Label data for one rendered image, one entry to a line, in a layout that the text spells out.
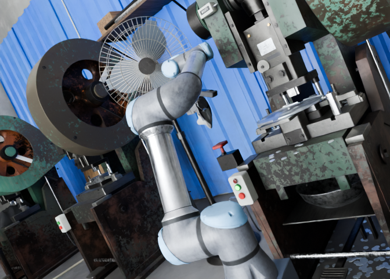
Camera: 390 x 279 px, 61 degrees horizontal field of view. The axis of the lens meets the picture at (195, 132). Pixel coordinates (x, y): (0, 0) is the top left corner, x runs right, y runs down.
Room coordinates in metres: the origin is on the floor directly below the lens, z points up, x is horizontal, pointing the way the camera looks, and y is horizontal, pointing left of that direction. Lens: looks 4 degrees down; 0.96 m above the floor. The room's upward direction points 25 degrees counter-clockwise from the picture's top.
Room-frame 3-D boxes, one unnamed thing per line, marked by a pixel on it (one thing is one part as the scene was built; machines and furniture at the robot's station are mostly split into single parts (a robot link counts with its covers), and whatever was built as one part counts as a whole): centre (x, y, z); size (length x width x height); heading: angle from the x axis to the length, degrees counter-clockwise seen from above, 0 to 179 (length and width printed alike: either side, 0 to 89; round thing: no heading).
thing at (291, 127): (1.34, -0.37, 0.72); 0.25 x 0.14 x 0.14; 139
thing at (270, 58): (1.44, -0.45, 1.04); 0.17 x 0.15 x 0.30; 139
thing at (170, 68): (1.43, -0.05, 1.15); 0.11 x 0.11 x 0.08; 70
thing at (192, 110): (1.53, -0.06, 0.99); 0.09 x 0.08 x 0.12; 49
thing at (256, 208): (1.75, -0.37, 0.45); 0.92 x 0.12 x 0.90; 139
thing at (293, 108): (1.38, -0.40, 0.78); 0.29 x 0.29 x 0.01
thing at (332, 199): (1.47, -0.48, 0.36); 0.34 x 0.34 x 0.10
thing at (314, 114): (1.48, -0.49, 0.72); 0.20 x 0.16 x 0.03; 49
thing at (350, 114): (1.47, -0.48, 0.68); 0.45 x 0.30 x 0.06; 49
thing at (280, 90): (1.48, -0.48, 0.86); 0.20 x 0.16 x 0.05; 49
